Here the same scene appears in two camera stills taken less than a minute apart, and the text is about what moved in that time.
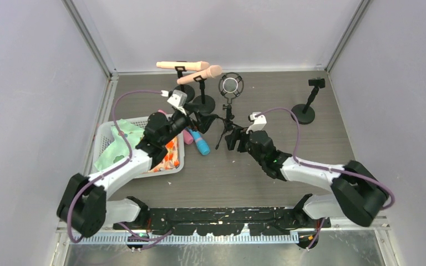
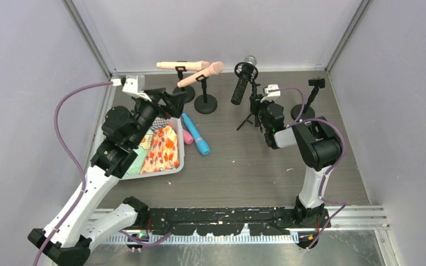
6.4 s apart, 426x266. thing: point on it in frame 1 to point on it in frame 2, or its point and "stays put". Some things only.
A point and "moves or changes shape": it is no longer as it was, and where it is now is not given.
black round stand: x=205 y=104 stays put
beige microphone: x=213 y=72 moves or changes shape
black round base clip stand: x=186 y=88 stays put
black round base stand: x=304 y=113 stays put
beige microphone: x=193 y=66 stays put
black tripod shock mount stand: x=230 y=115 to x=250 y=70
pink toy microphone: x=187 y=137 stays put
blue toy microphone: x=202 y=145 stays put
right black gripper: x=237 y=138 to x=263 y=106
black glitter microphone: x=230 y=85 to x=246 y=72
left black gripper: x=195 y=119 to x=162 y=101
